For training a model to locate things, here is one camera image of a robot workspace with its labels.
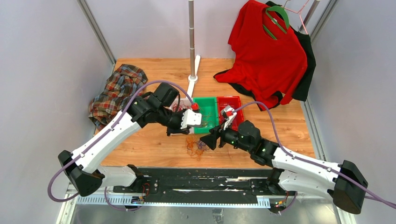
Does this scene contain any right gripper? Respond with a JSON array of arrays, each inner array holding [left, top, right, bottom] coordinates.
[[200, 119, 253, 154]]

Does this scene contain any orange cable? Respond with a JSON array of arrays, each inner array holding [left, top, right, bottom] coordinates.
[[185, 136, 208, 161]]

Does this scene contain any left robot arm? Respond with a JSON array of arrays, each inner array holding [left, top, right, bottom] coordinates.
[[47, 80, 194, 202]]

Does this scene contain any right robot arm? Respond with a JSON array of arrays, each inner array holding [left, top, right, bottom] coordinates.
[[200, 121, 368, 214]]

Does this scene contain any white plastic bin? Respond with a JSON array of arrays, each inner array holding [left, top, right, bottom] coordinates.
[[167, 98, 194, 135]]

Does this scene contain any green plastic bin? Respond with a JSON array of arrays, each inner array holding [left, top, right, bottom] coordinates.
[[193, 97, 219, 134]]

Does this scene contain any clothes rack pole with base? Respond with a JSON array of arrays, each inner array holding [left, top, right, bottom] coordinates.
[[187, 0, 201, 98]]

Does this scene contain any red plastic bin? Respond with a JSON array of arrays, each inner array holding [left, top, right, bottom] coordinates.
[[216, 96, 245, 132]]

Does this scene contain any plaid shirt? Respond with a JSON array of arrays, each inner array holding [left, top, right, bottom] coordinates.
[[88, 64, 148, 131]]

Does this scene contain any red t-shirt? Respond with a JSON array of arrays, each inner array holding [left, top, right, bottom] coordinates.
[[213, 0, 308, 111]]

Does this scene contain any green hanger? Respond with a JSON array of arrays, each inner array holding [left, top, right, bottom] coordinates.
[[262, 6, 290, 40]]

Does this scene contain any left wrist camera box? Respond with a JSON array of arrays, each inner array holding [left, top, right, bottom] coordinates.
[[180, 109, 202, 129]]

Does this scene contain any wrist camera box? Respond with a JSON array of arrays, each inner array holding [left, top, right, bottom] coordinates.
[[180, 109, 202, 129], [220, 105, 237, 130]]

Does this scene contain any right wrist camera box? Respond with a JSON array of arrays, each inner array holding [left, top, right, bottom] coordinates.
[[220, 105, 237, 130]]

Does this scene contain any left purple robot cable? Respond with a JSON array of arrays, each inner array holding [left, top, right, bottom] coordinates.
[[47, 80, 198, 213]]

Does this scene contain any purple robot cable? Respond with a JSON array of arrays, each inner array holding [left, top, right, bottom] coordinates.
[[229, 101, 396, 215], [47, 80, 198, 213]]

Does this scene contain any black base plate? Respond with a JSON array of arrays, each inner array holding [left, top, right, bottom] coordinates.
[[111, 168, 295, 205]]

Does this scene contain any aluminium frame rail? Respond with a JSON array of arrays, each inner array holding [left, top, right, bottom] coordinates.
[[77, 0, 116, 66]]

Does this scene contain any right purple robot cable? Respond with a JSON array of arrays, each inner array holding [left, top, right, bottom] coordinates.
[[229, 101, 396, 215]]

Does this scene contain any pink wire hanger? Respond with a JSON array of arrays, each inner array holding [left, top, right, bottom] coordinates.
[[282, 0, 310, 35]]

